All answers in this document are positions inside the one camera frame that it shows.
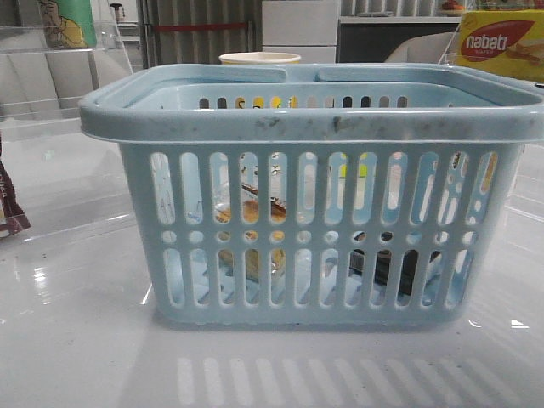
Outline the packaged bread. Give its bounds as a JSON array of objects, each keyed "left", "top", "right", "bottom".
[{"left": 187, "top": 181, "right": 286, "bottom": 282}]

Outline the black tissue pack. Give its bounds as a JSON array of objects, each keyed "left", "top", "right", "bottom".
[{"left": 348, "top": 249, "right": 442, "bottom": 296}]

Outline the light blue plastic basket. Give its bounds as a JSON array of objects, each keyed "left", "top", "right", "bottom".
[{"left": 80, "top": 64, "right": 543, "bottom": 325}]

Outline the yellow popcorn paper cup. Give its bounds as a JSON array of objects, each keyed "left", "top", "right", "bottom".
[{"left": 219, "top": 51, "right": 301, "bottom": 65}]

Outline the white cabinet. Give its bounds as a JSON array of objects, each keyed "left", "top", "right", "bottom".
[{"left": 262, "top": 1, "right": 341, "bottom": 63}]

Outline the clear acrylic display shelf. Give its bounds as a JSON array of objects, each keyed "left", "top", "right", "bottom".
[{"left": 1, "top": 1, "right": 133, "bottom": 139}]

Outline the maroon snack bag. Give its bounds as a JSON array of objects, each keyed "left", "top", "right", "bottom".
[{"left": 1, "top": 164, "right": 31, "bottom": 238}]

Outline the yellow nabati wafer box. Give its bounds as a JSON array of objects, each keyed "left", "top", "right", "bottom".
[{"left": 455, "top": 9, "right": 543, "bottom": 82}]

